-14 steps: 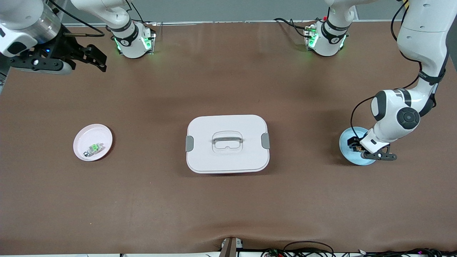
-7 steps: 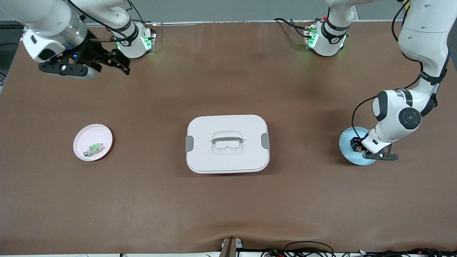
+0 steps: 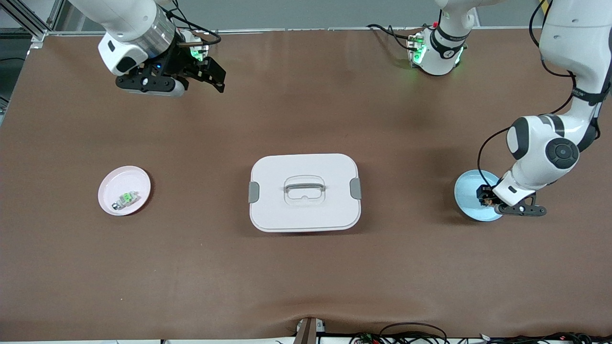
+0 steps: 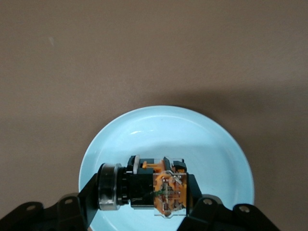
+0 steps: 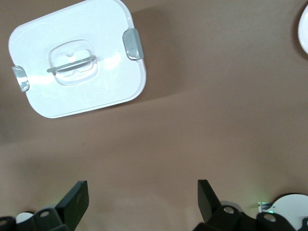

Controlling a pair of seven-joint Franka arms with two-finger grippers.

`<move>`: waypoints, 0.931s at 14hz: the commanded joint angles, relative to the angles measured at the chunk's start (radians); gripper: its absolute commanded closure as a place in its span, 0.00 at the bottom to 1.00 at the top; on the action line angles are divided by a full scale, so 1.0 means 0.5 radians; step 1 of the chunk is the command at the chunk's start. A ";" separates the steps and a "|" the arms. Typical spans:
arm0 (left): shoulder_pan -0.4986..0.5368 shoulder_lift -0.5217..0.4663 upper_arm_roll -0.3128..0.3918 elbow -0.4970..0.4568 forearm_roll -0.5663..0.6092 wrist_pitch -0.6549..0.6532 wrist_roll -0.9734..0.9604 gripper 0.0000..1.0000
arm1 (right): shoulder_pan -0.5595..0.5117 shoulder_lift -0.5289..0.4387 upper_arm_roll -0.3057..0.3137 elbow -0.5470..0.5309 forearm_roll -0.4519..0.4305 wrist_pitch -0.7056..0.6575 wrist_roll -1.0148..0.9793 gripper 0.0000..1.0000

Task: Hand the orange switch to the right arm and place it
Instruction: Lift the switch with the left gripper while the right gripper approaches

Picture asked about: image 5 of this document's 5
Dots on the pink round plate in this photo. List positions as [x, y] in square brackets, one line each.
[305, 31]

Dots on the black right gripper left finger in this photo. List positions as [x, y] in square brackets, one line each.
[77, 204]

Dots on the white lidded storage box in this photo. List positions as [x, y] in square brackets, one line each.
[96, 91]

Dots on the brown table mat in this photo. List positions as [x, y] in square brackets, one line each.
[192, 120]

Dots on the grey box latch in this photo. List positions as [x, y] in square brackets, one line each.
[132, 43]
[21, 79]

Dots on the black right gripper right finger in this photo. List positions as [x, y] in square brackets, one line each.
[209, 207]

